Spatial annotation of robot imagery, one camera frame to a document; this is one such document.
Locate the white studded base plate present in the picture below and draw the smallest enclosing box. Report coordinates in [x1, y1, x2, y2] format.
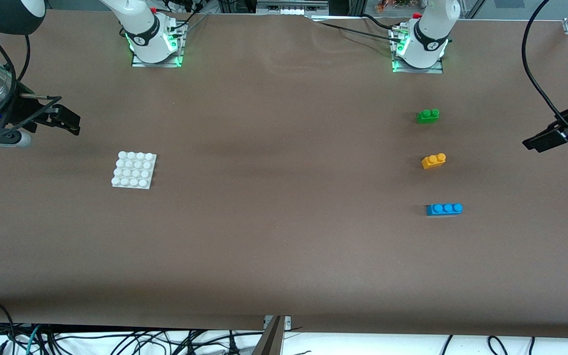
[111, 150, 158, 190]

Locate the yellow two-stud block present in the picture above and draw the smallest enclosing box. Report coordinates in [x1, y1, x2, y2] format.
[421, 153, 447, 170]

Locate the blue three-stud block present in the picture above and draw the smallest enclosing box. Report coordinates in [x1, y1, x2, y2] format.
[426, 203, 463, 217]

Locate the grey metal rack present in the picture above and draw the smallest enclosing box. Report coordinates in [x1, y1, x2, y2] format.
[256, 0, 330, 16]

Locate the brown paper table cover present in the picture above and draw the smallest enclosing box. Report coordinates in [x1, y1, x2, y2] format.
[0, 10, 568, 341]

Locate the silver clamp plate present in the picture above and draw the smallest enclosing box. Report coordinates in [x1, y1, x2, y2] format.
[263, 316, 292, 330]

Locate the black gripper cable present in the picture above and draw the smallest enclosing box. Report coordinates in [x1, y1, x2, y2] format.
[0, 30, 32, 107]
[522, 0, 568, 143]

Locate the short black base cable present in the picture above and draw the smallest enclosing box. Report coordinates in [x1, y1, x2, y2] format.
[362, 13, 399, 31]

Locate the teal floor cable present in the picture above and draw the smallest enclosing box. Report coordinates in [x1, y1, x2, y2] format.
[25, 324, 43, 355]

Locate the long black base cable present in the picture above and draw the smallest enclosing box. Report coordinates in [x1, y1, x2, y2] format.
[311, 21, 403, 44]

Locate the grey metal post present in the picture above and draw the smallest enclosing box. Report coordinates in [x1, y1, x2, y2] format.
[250, 316, 284, 355]

